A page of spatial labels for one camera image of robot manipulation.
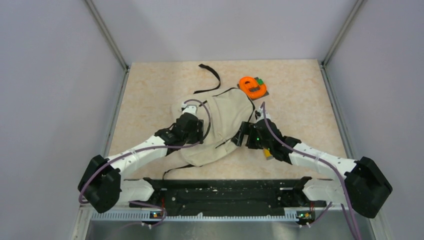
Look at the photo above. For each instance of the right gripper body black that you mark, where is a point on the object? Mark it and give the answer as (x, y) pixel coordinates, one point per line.
(254, 140)

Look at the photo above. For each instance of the beige canvas student bag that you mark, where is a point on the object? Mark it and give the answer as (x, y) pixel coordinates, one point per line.
(222, 111)

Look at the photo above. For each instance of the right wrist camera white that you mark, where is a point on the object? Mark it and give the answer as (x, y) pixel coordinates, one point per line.
(260, 115)

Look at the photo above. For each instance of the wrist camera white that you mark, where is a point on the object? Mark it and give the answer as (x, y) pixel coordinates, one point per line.
(189, 109)
(260, 115)

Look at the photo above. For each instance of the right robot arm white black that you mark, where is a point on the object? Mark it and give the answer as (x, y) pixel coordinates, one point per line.
(357, 184)

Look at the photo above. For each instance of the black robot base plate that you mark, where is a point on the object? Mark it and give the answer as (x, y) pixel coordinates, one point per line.
(230, 198)

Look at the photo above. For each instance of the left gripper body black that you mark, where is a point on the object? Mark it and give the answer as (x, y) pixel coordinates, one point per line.
(196, 136)

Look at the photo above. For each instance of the grey building plate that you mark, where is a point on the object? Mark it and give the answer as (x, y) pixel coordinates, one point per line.
(251, 88)

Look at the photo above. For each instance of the white cable duct strip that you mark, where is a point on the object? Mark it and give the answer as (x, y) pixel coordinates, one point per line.
(147, 216)

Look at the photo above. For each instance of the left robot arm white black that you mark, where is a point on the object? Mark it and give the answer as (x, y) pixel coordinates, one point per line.
(105, 181)

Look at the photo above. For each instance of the yellow grey eraser block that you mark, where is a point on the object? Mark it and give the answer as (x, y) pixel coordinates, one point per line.
(267, 154)

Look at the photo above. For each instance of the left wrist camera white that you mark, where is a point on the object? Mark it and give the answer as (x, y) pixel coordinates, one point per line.
(189, 109)

